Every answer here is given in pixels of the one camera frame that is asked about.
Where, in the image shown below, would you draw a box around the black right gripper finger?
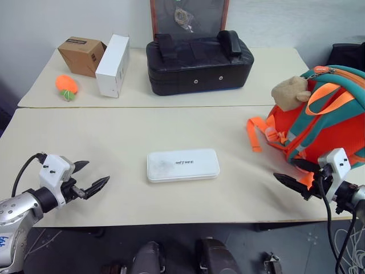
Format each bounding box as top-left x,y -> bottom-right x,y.
290,158 -> 320,173
273,172 -> 313,198

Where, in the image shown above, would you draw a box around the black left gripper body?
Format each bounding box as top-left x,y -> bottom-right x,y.
61,164 -> 87,204

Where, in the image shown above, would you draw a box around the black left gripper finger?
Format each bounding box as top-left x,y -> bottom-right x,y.
74,160 -> 91,173
82,175 -> 111,200

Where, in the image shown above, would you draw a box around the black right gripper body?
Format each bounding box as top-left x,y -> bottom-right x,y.
303,167 -> 326,201

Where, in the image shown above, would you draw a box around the orange and teal backpack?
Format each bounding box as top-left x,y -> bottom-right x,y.
246,65 -> 365,183

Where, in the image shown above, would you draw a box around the white rectangular case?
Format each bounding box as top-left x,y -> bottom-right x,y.
146,148 -> 221,184

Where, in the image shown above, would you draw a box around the black padded bag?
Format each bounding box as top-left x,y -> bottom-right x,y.
145,29 -> 256,96

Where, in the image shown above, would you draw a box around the beige plush toy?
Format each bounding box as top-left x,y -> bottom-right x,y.
270,75 -> 312,111

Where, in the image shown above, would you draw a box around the orange plush fruit toy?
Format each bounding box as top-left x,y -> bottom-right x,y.
54,74 -> 79,102

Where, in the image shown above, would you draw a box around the dark rounded shape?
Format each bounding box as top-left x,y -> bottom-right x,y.
132,240 -> 167,274
194,237 -> 241,274

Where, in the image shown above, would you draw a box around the white cardboard box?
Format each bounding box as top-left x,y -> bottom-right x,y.
95,34 -> 131,99

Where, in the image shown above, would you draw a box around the brown cardboard box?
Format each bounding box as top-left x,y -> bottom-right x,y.
57,36 -> 108,79

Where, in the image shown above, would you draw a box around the wooden framed black board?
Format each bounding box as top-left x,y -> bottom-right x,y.
149,0 -> 230,42

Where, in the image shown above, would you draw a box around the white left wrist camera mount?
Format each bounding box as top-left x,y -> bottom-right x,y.
38,154 -> 76,209

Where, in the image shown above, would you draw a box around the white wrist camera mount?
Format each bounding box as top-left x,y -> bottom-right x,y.
317,147 -> 351,201
38,154 -> 76,209

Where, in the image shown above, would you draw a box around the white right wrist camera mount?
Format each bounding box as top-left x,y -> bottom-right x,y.
317,147 -> 351,201

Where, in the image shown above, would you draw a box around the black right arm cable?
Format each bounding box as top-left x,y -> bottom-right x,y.
315,170 -> 358,274

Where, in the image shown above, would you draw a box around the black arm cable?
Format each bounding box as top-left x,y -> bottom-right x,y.
315,170 -> 358,274
10,153 -> 47,198

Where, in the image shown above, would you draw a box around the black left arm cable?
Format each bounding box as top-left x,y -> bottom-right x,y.
10,153 -> 47,198

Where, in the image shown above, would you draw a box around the white floor cables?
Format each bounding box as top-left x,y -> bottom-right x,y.
332,224 -> 365,274

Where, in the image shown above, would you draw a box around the small dark metal bracket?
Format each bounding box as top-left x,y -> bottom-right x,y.
262,251 -> 283,274

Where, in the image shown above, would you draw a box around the coiled beige rope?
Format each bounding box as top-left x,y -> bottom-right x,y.
174,8 -> 189,23

